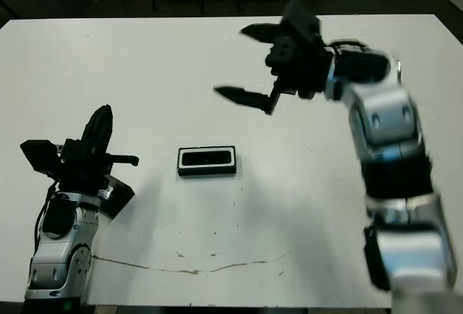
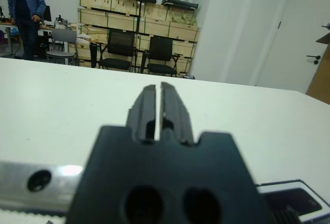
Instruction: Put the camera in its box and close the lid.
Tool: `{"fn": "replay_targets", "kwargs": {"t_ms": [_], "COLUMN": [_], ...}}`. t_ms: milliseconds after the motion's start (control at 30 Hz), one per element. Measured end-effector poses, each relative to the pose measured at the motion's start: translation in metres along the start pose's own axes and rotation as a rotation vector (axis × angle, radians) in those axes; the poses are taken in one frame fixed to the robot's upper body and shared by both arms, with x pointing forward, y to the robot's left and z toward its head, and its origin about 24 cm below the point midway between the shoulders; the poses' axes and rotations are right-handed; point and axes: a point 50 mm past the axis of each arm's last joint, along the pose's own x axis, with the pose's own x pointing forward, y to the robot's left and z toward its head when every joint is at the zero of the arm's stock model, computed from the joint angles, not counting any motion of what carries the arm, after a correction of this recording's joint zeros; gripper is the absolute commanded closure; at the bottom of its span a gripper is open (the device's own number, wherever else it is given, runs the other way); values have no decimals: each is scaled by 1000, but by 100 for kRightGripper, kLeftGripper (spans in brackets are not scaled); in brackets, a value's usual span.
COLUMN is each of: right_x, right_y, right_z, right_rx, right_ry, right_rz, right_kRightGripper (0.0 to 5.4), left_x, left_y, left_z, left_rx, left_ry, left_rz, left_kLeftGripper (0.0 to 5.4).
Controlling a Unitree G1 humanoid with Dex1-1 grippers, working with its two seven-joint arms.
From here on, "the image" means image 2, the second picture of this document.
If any grey plastic chair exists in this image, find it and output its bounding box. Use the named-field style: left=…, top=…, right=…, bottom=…
left=45, top=28, right=78, bottom=66

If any black box white insert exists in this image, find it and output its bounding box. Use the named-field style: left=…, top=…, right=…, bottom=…
left=255, top=178, right=330, bottom=224

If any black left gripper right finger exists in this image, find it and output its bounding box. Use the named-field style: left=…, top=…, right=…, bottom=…
left=159, top=81, right=195, bottom=146

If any black stand pole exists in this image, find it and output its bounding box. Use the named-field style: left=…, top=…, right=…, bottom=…
left=136, top=0, right=143, bottom=74

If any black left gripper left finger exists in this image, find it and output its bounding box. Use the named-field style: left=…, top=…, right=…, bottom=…
left=126, top=84, right=157, bottom=145

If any black computer tower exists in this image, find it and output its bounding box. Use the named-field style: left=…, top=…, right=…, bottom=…
left=89, top=42, right=98, bottom=69

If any black door handle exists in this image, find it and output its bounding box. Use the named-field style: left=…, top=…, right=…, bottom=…
left=306, top=54, right=322, bottom=65

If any black flat equipment case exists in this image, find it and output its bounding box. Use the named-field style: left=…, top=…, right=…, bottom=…
left=161, top=0, right=201, bottom=10

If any small black device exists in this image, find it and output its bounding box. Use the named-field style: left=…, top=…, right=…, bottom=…
left=54, top=14, right=69, bottom=26

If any person in blue jacket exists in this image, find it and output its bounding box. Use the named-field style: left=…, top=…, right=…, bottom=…
left=7, top=0, right=47, bottom=61

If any black computer monitor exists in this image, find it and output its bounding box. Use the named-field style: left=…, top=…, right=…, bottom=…
left=42, top=5, right=52, bottom=23

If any wooden top desk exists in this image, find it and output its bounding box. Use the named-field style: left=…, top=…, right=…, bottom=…
left=0, top=20, right=56, bottom=57

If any black office chair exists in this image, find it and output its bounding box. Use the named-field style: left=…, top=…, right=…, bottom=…
left=143, top=36, right=181, bottom=78
left=98, top=29, right=139, bottom=73

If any white plastic bag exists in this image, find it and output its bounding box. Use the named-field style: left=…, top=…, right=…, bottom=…
left=76, top=33, right=91, bottom=44

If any white door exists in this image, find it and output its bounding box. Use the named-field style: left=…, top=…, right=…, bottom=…
left=254, top=0, right=330, bottom=95

